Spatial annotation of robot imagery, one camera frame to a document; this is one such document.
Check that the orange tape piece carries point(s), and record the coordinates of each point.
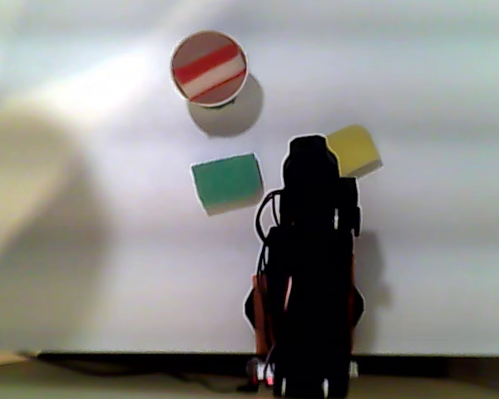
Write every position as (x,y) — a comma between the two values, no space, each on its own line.
(352,282)
(260,320)

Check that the red sponge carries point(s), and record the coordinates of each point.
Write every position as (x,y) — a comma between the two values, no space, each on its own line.
(208,63)

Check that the white paper cup green band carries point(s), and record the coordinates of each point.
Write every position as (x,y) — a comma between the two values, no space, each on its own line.
(201,40)

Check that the yellow sponge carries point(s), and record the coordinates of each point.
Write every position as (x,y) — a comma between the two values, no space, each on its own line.
(355,147)

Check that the green sponge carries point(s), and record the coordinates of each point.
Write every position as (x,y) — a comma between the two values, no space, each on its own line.
(226,183)

